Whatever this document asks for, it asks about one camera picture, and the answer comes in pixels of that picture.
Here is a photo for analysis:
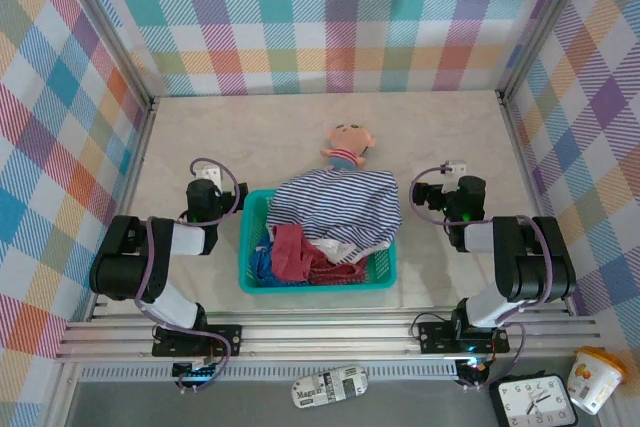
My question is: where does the teal plastic mesh basket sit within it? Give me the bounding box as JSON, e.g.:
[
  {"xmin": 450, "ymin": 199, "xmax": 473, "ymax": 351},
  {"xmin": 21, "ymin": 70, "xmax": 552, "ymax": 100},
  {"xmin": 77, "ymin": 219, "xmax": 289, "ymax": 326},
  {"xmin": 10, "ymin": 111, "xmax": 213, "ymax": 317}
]
[{"xmin": 237, "ymin": 189, "xmax": 400, "ymax": 296}]

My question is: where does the red tank top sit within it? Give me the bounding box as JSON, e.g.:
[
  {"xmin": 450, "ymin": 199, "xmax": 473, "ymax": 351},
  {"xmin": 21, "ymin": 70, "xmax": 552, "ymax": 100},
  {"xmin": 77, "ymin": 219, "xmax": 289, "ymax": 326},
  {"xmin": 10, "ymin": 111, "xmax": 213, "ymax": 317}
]
[{"xmin": 269, "ymin": 224, "xmax": 371, "ymax": 286}]

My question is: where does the blue white striped tank top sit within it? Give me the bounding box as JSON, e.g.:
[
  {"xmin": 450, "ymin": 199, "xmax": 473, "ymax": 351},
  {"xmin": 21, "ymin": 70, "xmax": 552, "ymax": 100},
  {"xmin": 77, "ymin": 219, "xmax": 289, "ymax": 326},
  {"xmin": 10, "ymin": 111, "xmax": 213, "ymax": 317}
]
[{"xmin": 265, "ymin": 168, "xmax": 404, "ymax": 264}]

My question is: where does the plush boy doll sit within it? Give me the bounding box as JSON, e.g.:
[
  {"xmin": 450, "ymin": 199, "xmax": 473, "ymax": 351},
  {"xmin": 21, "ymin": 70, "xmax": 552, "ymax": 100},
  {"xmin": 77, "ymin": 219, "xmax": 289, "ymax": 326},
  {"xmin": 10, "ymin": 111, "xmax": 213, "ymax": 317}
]
[{"xmin": 319, "ymin": 122, "xmax": 377, "ymax": 172}]

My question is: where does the small black controller board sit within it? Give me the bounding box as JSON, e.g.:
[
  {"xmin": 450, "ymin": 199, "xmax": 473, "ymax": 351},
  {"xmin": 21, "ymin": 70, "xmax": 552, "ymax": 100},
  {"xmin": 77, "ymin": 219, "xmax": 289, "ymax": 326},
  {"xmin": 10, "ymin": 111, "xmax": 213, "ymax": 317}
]
[
  {"xmin": 171, "ymin": 360, "xmax": 222, "ymax": 384},
  {"xmin": 455, "ymin": 357, "xmax": 492, "ymax": 384}
]

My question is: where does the black square alarm clock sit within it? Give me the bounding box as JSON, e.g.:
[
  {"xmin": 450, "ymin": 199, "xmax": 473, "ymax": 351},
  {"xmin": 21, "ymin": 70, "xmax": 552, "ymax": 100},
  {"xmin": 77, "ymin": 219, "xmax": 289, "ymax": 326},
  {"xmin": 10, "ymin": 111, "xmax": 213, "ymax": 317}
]
[{"xmin": 488, "ymin": 371, "xmax": 580, "ymax": 427}]

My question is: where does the white yellow paper cup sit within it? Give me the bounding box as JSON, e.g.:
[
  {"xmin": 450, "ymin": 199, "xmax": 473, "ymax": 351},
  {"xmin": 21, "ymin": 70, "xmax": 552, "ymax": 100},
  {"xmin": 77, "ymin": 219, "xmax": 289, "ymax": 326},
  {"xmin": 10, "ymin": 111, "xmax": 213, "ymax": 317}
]
[{"xmin": 566, "ymin": 345, "xmax": 628, "ymax": 416}]

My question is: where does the newspaper print pencil case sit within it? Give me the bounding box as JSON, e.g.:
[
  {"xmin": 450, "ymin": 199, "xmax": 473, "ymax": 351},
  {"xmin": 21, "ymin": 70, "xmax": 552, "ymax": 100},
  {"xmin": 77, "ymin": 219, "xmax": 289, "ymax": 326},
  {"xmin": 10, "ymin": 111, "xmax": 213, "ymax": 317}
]
[{"xmin": 291, "ymin": 365, "xmax": 370, "ymax": 410}]

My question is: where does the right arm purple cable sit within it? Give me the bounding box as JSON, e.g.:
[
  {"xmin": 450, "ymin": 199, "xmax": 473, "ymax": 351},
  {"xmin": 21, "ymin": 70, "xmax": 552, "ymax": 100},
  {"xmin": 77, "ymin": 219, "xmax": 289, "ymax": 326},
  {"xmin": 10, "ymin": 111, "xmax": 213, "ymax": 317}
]
[{"xmin": 409, "ymin": 162, "xmax": 557, "ymax": 391}]

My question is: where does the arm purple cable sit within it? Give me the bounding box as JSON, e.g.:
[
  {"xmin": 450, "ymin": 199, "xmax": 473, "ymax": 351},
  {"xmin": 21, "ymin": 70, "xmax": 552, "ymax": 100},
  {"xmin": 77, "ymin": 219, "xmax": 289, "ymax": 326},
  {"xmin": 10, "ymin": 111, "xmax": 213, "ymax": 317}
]
[
  {"xmin": 134, "ymin": 157, "xmax": 239, "ymax": 394},
  {"xmin": 409, "ymin": 162, "xmax": 557, "ymax": 391}
]

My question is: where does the aluminium side rail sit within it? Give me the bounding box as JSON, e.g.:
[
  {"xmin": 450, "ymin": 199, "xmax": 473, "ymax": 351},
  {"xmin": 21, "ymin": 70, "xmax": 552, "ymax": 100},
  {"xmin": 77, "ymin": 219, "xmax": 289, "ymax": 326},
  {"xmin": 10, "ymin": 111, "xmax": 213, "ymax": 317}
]
[
  {"xmin": 87, "ymin": 96, "xmax": 160, "ymax": 322},
  {"xmin": 497, "ymin": 89, "xmax": 575, "ymax": 318}
]

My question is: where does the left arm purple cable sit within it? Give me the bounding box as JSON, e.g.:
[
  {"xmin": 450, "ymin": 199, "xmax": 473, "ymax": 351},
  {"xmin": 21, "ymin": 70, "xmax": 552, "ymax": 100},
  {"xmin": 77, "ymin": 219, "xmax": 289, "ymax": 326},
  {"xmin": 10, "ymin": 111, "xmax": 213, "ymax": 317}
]
[{"xmin": 134, "ymin": 157, "xmax": 239, "ymax": 394}]

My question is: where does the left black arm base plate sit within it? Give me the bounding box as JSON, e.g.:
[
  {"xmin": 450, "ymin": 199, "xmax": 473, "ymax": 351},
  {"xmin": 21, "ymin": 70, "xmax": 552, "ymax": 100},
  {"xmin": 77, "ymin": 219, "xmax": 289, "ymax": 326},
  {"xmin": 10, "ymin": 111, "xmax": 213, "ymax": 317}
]
[{"xmin": 151, "ymin": 324, "xmax": 243, "ymax": 359}]

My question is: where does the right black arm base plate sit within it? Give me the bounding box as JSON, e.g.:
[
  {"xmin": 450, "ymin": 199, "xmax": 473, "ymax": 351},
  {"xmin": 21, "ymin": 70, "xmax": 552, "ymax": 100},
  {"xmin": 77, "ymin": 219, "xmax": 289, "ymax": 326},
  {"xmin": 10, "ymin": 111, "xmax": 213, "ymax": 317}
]
[{"xmin": 417, "ymin": 320, "xmax": 511, "ymax": 355}]

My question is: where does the aluminium mounting rail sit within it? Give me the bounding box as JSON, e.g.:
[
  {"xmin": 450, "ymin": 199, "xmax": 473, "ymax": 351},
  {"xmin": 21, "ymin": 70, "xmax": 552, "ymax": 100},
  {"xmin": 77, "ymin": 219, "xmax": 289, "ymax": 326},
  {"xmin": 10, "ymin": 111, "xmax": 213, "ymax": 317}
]
[{"xmin": 53, "ymin": 316, "xmax": 602, "ymax": 364}]

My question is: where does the grey slotted cable duct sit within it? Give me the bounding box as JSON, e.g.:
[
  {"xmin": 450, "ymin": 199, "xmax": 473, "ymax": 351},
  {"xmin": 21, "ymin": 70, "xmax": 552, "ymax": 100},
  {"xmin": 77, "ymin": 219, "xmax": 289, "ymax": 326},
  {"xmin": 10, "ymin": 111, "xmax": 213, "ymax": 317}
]
[{"xmin": 78, "ymin": 360, "xmax": 461, "ymax": 382}]

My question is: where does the aluminium frame post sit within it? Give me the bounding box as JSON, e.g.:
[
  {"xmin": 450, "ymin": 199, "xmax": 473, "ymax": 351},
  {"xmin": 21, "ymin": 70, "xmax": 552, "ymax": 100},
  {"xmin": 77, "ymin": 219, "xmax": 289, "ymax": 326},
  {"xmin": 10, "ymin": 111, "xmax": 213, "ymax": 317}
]
[
  {"xmin": 495, "ymin": 0, "xmax": 601, "ymax": 107},
  {"xmin": 49, "ymin": 0, "xmax": 160, "ymax": 113}
]

